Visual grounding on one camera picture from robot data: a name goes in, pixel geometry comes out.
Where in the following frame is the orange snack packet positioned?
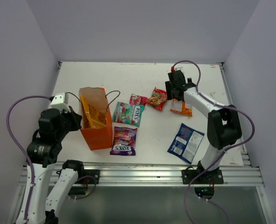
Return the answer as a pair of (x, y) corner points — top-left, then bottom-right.
(170, 99), (192, 117)

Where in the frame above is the yellow potato chips bag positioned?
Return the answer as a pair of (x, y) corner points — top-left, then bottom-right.
(80, 96), (106, 129)

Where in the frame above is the orange paper bag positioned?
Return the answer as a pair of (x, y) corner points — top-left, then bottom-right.
(78, 87), (113, 151)

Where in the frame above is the blue chips bag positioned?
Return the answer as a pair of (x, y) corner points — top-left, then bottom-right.
(167, 123), (204, 164)

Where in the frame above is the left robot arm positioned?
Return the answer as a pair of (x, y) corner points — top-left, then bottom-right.
(16, 108), (85, 224)

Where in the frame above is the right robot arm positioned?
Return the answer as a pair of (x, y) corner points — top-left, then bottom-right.
(165, 68), (242, 183)

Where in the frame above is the teal Fox's candy bag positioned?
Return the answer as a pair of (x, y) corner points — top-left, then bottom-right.
(112, 102), (145, 127)

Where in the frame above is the purple Fox's candy bag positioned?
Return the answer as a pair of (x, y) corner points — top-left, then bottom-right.
(110, 127), (138, 156)

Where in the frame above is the red nuts snack packet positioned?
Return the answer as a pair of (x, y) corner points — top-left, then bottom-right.
(146, 87), (167, 111)

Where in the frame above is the pink candy packet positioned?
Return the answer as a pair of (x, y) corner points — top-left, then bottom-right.
(129, 94), (148, 106)

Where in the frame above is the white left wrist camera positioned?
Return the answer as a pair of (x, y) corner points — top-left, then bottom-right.
(50, 92), (69, 111)

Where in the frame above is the black left base bracket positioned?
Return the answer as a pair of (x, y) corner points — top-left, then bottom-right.
(77, 169), (100, 185)

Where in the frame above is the black base bracket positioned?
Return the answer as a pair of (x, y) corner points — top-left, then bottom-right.
(181, 167), (224, 185)
(77, 169), (100, 185)

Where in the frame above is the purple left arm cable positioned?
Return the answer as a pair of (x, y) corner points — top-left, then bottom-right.
(6, 95), (54, 223)

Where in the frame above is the aluminium mounting rail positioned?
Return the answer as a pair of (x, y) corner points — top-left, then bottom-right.
(84, 163), (264, 187)

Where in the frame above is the black right base bracket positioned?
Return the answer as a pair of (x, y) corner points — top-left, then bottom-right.
(181, 167), (224, 185)

